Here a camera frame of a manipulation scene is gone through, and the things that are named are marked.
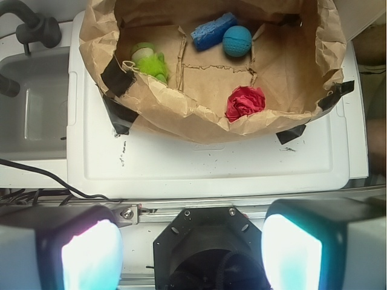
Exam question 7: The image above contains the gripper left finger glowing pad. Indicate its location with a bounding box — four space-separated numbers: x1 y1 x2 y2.
1 205 123 289

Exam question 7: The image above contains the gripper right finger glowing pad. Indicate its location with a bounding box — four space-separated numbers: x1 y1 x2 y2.
261 198 386 289

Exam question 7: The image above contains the crumpled red paper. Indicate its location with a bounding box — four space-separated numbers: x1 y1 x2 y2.
225 86 266 123

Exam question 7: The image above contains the white plastic bin lid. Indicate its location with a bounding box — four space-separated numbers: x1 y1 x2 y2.
67 13 368 199

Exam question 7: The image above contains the black tape piece lower right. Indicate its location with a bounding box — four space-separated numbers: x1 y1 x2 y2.
276 124 307 145

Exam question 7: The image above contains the black tape piece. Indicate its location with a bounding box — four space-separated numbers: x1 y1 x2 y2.
276 124 307 145
317 80 355 115
102 95 139 135
100 56 137 97

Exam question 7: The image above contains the grey sink basin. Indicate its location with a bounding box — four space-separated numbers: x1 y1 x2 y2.
1 47 70 161

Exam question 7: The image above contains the black tape piece inner left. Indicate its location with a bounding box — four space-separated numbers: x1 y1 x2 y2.
100 56 137 97

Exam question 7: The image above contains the brown paper bag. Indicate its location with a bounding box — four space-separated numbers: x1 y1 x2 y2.
79 1 346 144

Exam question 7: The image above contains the green plush toy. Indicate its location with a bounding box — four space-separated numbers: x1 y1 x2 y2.
122 42 169 84

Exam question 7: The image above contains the blue ball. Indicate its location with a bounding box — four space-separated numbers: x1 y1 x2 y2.
223 25 252 57

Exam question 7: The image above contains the blue sponge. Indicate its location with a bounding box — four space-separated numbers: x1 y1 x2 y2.
190 13 238 51

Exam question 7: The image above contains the aluminium rail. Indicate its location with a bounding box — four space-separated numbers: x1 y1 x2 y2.
109 200 269 227

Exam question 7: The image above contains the black cable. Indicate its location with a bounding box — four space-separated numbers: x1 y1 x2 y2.
0 158 125 204

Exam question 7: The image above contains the black octagonal mount plate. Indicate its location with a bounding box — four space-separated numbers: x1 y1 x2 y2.
153 208 270 289

